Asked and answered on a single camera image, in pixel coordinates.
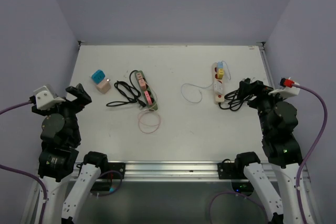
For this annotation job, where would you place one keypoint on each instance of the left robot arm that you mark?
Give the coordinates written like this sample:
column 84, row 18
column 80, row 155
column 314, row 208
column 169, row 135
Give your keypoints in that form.
column 60, row 138

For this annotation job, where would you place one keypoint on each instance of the beige dual usb charger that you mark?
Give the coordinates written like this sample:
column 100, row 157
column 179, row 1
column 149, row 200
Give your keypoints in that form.
column 139, row 77

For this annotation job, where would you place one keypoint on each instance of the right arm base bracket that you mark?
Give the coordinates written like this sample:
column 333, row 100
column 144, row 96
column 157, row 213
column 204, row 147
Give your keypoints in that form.
column 228, row 170

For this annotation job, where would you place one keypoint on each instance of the cream power strip red sockets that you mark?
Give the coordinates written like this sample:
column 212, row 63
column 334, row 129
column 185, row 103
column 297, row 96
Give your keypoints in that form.
column 218, row 86

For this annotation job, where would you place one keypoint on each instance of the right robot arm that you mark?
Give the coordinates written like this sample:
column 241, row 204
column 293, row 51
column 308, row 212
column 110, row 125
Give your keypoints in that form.
column 289, row 203

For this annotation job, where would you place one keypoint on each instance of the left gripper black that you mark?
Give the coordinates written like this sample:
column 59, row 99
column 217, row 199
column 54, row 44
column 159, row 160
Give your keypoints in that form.
column 77, row 106

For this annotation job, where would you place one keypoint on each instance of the salmon usb charger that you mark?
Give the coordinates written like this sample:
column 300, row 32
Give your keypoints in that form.
column 143, row 84

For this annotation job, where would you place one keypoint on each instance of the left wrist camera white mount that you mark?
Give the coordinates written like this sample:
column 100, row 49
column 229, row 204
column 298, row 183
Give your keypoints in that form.
column 46, row 97

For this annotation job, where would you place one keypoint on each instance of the blue plug adapter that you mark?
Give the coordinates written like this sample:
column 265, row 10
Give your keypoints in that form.
column 98, row 76

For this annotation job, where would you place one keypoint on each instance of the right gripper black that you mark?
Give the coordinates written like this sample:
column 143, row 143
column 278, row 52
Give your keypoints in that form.
column 245, row 88

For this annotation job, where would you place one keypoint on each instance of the green power strip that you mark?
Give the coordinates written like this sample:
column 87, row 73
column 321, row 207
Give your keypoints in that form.
column 154, row 106

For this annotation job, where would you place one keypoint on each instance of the pink plug adapter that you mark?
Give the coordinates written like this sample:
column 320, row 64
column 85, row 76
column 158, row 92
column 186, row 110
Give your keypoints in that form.
column 148, row 97

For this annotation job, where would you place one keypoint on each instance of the beige cube socket adapter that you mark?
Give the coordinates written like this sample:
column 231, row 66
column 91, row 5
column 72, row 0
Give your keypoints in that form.
column 104, row 86

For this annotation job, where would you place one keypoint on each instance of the aluminium front rail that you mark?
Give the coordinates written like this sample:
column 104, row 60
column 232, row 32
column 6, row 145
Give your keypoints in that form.
column 169, row 171

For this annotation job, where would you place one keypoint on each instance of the yellow usb charger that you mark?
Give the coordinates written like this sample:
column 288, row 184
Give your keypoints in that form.
column 220, row 73

